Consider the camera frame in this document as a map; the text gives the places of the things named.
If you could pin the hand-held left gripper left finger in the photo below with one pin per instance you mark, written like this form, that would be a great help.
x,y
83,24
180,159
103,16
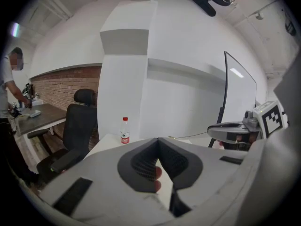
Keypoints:
x,y
110,196

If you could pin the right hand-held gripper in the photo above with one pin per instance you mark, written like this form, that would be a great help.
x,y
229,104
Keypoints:
x,y
268,119

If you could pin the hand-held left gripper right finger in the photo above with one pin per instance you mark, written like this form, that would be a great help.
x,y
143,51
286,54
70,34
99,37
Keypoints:
x,y
207,171

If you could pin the person's left hand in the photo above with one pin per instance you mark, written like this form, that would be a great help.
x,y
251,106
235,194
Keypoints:
x,y
158,173

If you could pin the curved monitor on stand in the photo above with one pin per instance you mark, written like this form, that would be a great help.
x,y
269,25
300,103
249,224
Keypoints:
x,y
240,86

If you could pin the clear water bottle red label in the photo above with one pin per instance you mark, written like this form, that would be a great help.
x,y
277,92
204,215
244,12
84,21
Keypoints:
x,y
124,131

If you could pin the black office chair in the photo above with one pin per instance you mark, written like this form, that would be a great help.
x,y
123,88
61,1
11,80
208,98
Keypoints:
x,y
70,135

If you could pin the dark wooden desk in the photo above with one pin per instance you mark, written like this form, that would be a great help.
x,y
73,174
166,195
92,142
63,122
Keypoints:
x,y
42,118

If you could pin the white tray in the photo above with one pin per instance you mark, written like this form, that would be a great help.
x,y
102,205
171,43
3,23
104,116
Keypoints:
x,y
34,114

